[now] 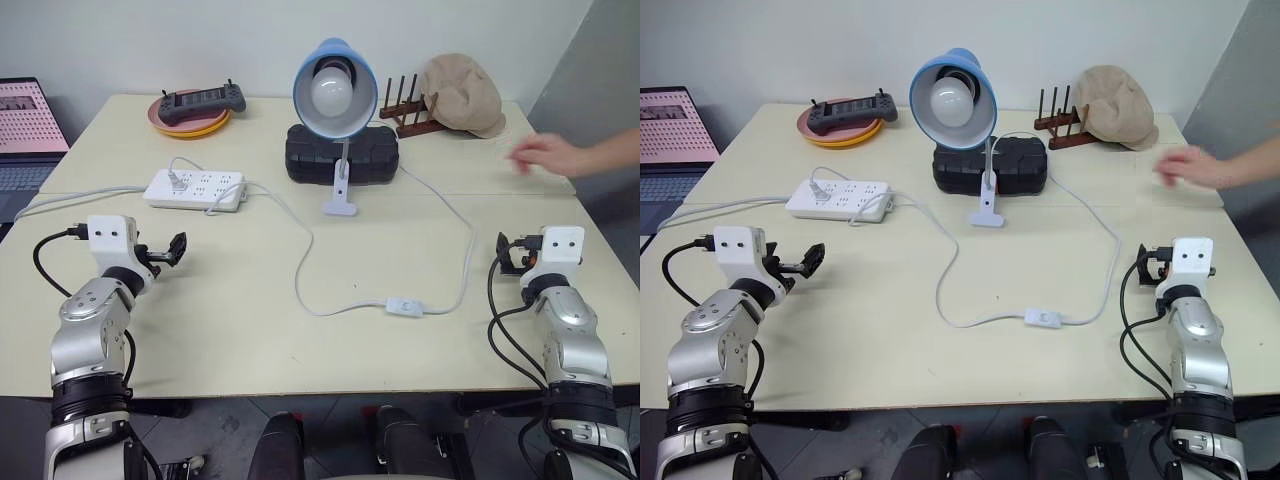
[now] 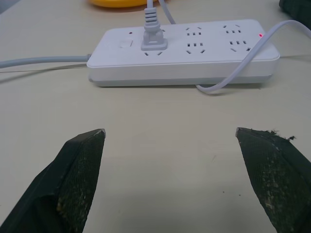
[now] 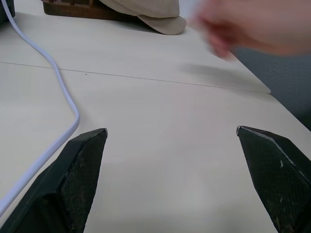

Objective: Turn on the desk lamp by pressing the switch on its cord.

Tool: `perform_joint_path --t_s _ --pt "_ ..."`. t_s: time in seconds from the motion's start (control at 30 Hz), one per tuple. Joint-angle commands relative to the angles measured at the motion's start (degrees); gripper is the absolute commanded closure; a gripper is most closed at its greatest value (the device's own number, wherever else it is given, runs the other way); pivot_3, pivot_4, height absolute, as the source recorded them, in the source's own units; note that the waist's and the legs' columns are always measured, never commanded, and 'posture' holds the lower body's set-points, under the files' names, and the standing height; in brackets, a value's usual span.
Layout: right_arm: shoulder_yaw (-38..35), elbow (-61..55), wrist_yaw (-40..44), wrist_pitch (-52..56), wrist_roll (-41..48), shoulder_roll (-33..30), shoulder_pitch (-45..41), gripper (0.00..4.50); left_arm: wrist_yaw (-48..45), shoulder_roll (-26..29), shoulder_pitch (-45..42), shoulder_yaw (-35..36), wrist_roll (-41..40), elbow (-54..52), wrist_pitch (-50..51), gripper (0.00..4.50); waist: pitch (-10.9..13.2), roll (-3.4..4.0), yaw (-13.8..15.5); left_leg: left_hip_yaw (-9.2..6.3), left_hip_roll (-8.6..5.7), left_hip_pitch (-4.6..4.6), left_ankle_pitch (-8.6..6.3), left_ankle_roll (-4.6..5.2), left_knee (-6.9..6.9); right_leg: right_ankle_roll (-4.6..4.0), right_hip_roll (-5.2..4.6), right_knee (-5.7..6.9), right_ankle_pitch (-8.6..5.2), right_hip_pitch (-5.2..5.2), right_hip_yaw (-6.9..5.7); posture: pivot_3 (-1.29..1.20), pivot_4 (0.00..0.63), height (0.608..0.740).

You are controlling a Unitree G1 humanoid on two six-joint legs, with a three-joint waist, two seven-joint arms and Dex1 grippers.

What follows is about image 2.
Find white power strip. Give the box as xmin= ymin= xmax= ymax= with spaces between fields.
xmin=86 ymin=19 xmax=280 ymax=88

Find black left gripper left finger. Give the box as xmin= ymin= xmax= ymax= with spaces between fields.
xmin=0 ymin=128 xmax=106 ymax=233

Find grey power plug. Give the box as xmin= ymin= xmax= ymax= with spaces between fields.
xmin=140 ymin=0 xmax=177 ymax=51

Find thin white cable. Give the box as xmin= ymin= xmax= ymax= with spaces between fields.
xmin=196 ymin=20 xmax=311 ymax=96

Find grey power strip cord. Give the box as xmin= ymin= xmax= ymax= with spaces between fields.
xmin=0 ymin=53 xmax=92 ymax=69

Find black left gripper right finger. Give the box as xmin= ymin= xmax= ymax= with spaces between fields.
xmin=235 ymin=127 xmax=311 ymax=233

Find yellow round object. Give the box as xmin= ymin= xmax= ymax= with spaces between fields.
xmin=87 ymin=0 xmax=158 ymax=8

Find dark object at table edge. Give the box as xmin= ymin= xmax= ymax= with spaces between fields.
xmin=278 ymin=0 xmax=311 ymax=31

